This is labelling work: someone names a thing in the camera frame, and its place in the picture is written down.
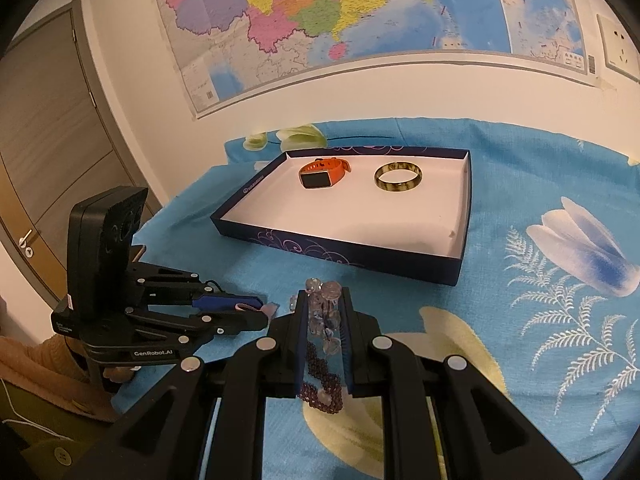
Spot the pink hair clip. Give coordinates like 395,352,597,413
234,302,279,320

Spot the dark purple bead bracelet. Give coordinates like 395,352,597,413
297,341,346,416

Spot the orange sleeved left forearm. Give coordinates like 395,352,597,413
1,335,119,422

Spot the person's left hand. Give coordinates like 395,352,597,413
102,366,141,384

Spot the brown wooden door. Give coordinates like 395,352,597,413
1,0,146,307

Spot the orange smart watch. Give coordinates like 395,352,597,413
298,157,352,190

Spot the dark blue tray box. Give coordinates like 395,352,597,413
212,146,472,286

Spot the gold tortoise bangle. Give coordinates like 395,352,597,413
374,160,423,193

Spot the silver door handle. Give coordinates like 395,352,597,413
18,229,34,259

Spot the colourful wall map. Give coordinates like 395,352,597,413
156,0,596,115

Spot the white wall socket panel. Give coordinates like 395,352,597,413
597,14,639,82

